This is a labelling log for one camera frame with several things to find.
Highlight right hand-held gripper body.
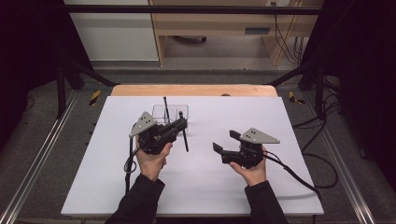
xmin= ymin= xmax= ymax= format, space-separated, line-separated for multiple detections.
xmin=220 ymin=127 xmax=280 ymax=170

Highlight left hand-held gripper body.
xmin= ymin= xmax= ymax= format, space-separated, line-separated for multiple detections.
xmin=129 ymin=111 xmax=176 ymax=156

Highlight clear acrylic organizer box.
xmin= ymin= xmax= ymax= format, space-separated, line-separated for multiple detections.
xmin=151 ymin=104 xmax=190 ymax=135

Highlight black makeup brush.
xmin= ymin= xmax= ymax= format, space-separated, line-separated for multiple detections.
xmin=178 ymin=111 xmax=190 ymax=153
xmin=163 ymin=96 xmax=171 ymax=124

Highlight person's right hand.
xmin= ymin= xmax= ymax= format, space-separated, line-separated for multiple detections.
xmin=229 ymin=144 xmax=268 ymax=188

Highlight person's left hand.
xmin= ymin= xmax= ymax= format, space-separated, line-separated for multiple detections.
xmin=134 ymin=141 xmax=174 ymax=183

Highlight yellow black striped marker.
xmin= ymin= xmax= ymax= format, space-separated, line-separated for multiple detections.
xmin=288 ymin=91 xmax=306 ymax=105
xmin=89 ymin=90 xmax=102 ymax=106

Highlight black metal stand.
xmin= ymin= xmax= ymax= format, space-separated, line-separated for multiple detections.
xmin=267 ymin=59 xmax=328 ymax=120
xmin=55 ymin=59 xmax=120 ymax=119

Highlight dark rectangular panel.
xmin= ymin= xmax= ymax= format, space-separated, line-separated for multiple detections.
xmin=244 ymin=26 xmax=271 ymax=35

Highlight light wooden desk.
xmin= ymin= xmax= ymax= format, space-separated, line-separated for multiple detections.
xmin=148 ymin=0 xmax=325 ymax=67

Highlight white cabinet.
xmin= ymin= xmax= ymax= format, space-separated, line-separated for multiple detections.
xmin=64 ymin=0 xmax=160 ymax=63

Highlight black curtain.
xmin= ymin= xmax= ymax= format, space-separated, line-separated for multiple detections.
xmin=0 ymin=0 xmax=92 ymax=150
xmin=298 ymin=0 xmax=396 ymax=188

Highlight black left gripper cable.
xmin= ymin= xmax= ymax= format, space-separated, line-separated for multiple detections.
xmin=123 ymin=136 xmax=140 ymax=195

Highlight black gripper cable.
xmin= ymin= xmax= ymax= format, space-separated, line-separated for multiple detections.
xmin=264 ymin=152 xmax=323 ymax=200
xmin=123 ymin=136 xmax=140 ymax=195

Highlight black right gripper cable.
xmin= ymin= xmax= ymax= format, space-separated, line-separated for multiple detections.
xmin=264 ymin=152 xmax=323 ymax=200

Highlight black floor cable loop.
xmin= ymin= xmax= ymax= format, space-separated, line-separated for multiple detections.
xmin=302 ymin=152 xmax=339 ymax=189

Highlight aluminium floor rail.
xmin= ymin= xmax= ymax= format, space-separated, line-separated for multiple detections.
xmin=0 ymin=90 xmax=80 ymax=224
xmin=303 ymin=92 xmax=377 ymax=224

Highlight black hanging desk cables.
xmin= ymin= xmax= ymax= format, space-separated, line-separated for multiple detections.
xmin=273 ymin=1 xmax=307 ymax=64

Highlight black horizontal frame bar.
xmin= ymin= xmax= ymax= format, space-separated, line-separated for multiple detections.
xmin=62 ymin=4 xmax=323 ymax=15

